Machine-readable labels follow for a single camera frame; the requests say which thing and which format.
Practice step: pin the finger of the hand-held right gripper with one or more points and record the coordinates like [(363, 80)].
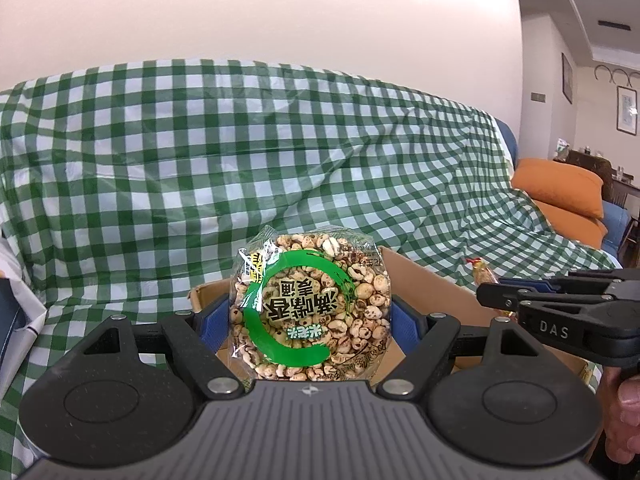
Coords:
[(590, 280), (530, 296)]

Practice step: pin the blue zippered cushion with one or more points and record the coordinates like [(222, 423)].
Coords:
[(9, 310)]

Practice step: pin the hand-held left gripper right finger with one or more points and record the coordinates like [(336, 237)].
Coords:
[(406, 322)]

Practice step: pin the wooden cabinet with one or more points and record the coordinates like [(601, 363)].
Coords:
[(592, 166)]

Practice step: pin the white paper bag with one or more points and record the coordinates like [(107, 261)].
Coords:
[(22, 280)]

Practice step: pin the green white checked cloth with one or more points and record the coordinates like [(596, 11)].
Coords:
[(200, 160)]

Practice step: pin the cardboard box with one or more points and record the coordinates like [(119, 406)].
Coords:
[(430, 285)]

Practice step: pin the narrow framed picture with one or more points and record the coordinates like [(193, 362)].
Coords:
[(566, 78)]

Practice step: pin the ceiling air vent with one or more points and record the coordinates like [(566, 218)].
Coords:
[(614, 24)]

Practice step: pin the orange cushion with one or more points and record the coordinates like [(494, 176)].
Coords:
[(580, 227), (560, 182)]

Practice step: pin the puffed grain cake packet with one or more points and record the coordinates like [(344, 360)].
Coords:
[(310, 310)]

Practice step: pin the pale framed picture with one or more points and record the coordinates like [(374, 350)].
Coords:
[(627, 110)]

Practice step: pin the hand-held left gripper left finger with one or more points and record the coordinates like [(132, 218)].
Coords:
[(211, 322)]

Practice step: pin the red gold candy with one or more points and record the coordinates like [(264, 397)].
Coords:
[(484, 275)]

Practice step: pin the person's right hand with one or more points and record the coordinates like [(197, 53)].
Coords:
[(625, 410)]

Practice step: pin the blue sofa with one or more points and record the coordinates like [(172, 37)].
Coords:
[(616, 225)]

